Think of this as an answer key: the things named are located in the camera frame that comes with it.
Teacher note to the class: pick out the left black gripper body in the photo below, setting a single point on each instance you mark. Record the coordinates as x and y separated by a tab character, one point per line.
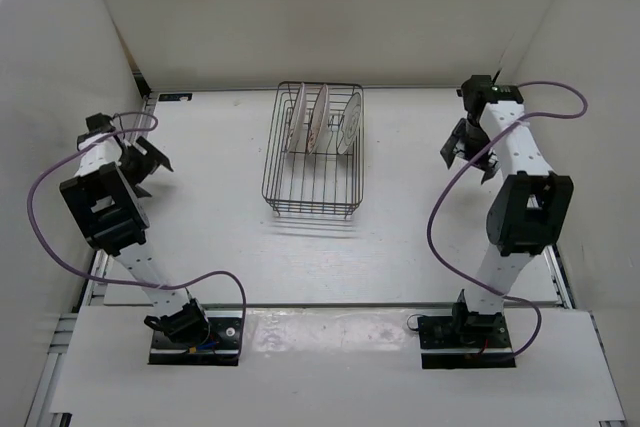
137	166

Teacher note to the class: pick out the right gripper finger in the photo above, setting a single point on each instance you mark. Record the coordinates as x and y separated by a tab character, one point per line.
489	165
455	145

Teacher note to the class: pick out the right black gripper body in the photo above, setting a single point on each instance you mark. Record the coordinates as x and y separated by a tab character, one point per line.
474	138

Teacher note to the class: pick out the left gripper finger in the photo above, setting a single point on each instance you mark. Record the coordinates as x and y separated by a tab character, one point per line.
141	192
151	157

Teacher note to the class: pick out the white plate teal rim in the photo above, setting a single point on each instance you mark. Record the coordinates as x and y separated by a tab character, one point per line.
350	124

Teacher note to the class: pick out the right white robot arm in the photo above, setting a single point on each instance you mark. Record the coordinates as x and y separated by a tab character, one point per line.
528	211

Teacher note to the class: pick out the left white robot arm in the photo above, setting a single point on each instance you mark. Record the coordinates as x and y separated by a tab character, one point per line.
104	197

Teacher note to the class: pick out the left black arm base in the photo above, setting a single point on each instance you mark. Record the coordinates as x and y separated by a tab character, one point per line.
217	344

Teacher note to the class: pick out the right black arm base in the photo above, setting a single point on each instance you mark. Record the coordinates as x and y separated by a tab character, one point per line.
447	344

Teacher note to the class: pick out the left dark table label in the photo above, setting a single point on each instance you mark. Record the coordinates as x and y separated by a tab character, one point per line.
175	97

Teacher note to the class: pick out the middle red-patterned plate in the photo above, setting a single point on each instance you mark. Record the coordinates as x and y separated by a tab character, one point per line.
318	121

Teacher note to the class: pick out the red-patterned plate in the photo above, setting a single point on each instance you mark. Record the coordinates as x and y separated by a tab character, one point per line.
318	121
297	119

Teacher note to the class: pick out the left red-patterned plate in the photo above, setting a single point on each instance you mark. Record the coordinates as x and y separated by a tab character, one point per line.
297	119

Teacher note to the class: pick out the white front board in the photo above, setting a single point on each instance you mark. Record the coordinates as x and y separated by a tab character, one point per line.
328	368

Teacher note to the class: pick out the aluminium table frame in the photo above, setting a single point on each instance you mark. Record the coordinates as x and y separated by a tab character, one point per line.
40	413

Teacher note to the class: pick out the metal wire dish rack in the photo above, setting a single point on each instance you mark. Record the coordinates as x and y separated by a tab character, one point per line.
314	164

